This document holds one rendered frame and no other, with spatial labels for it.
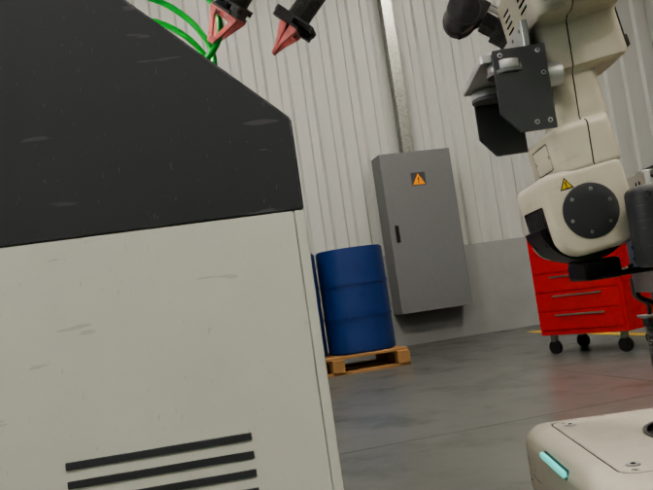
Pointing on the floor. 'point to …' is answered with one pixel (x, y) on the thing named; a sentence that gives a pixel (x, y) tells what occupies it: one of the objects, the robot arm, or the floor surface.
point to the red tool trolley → (584, 302)
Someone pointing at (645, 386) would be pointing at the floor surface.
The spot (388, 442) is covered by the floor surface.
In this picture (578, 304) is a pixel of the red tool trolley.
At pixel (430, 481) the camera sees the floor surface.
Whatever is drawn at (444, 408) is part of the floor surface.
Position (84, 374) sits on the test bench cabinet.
